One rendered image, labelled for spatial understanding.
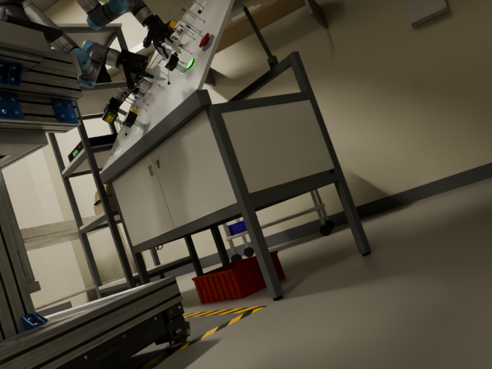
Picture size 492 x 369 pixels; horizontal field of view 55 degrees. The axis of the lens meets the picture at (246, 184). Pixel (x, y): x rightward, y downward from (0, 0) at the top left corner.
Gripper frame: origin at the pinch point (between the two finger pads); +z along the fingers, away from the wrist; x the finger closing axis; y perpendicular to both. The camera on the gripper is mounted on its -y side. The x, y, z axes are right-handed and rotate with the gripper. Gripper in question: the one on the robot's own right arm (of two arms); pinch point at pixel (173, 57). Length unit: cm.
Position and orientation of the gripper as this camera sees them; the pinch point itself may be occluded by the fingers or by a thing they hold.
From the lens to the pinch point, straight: 225.6
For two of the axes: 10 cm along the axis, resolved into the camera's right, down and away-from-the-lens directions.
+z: 6.3, 7.6, 1.6
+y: 5.2, -5.7, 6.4
